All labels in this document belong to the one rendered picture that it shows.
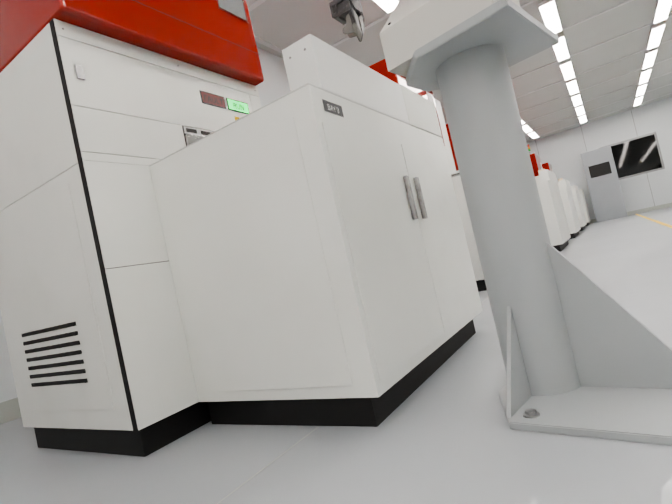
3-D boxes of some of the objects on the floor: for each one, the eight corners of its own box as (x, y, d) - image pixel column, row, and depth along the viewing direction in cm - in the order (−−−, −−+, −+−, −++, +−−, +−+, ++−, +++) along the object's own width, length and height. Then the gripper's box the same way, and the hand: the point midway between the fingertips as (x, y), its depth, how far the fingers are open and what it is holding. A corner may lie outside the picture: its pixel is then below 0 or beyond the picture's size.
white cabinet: (203, 429, 132) (148, 166, 134) (358, 343, 213) (322, 181, 215) (392, 434, 97) (313, 81, 100) (491, 329, 179) (446, 136, 181)
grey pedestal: (754, 360, 94) (661, -7, 96) (760, 455, 62) (621, -96, 64) (518, 361, 129) (455, 93, 131) (444, 423, 97) (363, 67, 99)
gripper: (337, -5, 151) (351, 53, 151) (323, -17, 144) (337, 45, 143) (358, -19, 147) (372, 42, 146) (344, -31, 139) (359, 33, 138)
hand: (361, 36), depth 143 cm, fingers closed
